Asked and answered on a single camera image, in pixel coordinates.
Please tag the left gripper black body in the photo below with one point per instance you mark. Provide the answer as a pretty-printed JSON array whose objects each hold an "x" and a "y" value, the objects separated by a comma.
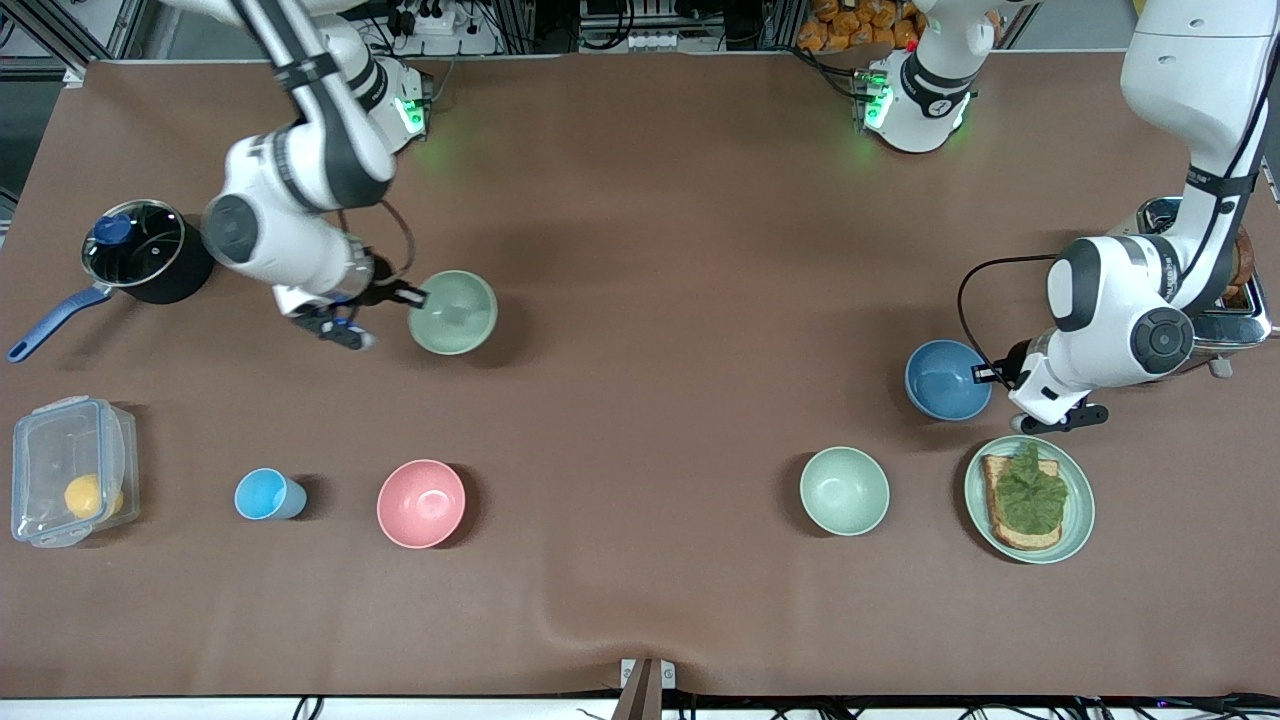
[{"x": 1012, "y": 365}]

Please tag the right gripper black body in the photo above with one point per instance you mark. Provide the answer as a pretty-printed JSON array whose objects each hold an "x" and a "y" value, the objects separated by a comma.
[{"x": 382, "y": 290}]

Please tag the blue bowl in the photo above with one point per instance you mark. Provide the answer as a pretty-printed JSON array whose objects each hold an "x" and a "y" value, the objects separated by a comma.
[{"x": 945, "y": 380}]

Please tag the pale green bowl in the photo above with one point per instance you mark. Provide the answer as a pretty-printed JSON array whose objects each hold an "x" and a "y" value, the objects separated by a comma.
[
  {"x": 845, "y": 492},
  {"x": 455, "y": 315}
]

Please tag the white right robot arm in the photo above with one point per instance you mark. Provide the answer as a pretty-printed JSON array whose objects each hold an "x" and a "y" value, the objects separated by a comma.
[{"x": 290, "y": 250}]

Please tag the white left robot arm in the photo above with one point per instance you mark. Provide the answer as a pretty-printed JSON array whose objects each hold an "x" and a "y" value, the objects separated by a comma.
[{"x": 1110, "y": 310}]

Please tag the pink bowl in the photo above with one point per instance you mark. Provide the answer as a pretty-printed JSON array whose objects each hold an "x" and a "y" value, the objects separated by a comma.
[{"x": 420, "y": 505}]

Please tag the green lettuce leaf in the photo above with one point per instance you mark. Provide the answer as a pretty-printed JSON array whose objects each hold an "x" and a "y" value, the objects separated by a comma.
[{"x": 1030, "y": 495}]

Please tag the pale green plate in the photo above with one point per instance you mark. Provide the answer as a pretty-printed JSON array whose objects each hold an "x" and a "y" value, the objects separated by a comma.
[{"x": 1080, "y": 510}]

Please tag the toast slice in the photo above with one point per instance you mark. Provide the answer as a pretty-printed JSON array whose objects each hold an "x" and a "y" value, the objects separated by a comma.
[{"x": 1025, "y": 540}]

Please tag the beige chrome toaster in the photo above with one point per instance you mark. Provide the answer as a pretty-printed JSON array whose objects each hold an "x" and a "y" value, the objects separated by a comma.
[{"x": 1240, "y": 325}]

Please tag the glass lid blue knob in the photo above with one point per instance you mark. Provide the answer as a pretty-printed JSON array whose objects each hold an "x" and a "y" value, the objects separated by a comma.
[{"x": 150, "y": 250}]

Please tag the light blue cup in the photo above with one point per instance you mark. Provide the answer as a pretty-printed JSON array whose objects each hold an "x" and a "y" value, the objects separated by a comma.
[{"x": 262, "y": 494}]

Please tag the brown bread slice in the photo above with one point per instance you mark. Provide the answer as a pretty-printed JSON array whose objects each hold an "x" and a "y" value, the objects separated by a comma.
[{"x": 1243, "y": 265}]

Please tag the white power strip with plugs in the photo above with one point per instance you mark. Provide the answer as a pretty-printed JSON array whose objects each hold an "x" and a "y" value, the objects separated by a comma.
[{"x": 435, "y": 18}]

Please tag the small white power strip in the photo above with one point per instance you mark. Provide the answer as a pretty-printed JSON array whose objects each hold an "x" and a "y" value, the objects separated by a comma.
[{"x": 655, "y": 40}]

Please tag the yellow lemon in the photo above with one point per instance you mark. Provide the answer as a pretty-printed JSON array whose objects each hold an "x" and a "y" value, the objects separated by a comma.
[{"x": 85, "y": 497}]

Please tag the clear plastic lidded container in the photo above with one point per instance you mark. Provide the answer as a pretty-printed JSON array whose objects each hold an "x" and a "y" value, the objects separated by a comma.
[{"x": 50, "y": 450}]

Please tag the bag of orange buns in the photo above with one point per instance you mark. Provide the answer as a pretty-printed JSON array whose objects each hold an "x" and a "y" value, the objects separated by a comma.
[{"x": 850, "y": 25}]

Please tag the aluminium frame post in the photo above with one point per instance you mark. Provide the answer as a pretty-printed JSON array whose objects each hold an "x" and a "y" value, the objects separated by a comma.
[{"x": 125, "y": 25}]

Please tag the metal table edge bracket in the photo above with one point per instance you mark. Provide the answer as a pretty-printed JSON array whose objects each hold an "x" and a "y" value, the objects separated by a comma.
[{"x": 648, "y": 690}]

